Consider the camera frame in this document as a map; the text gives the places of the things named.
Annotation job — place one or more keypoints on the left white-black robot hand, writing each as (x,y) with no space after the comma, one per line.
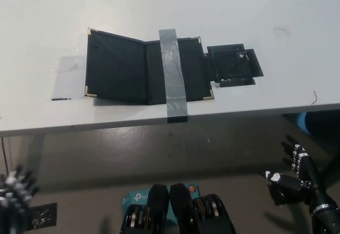
(16,189)

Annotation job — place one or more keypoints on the right white-black robot hand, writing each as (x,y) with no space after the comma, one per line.
(305,173)

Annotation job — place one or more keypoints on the black USC diary gold corners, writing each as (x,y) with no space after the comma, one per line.
(117,72)

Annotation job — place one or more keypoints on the blue object under desk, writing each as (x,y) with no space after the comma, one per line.
(303,124)

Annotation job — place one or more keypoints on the black tape patch on desk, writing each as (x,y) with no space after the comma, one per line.
(233,64)

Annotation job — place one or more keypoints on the black tape patch on floor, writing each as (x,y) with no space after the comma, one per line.
(42,215)

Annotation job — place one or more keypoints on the teal tp-link box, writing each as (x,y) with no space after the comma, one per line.
(136,197)

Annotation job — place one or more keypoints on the clear plastic tape patch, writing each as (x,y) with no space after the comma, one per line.
(69,77)

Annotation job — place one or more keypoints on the grey duct tape strip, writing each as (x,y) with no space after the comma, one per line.
(174,80)

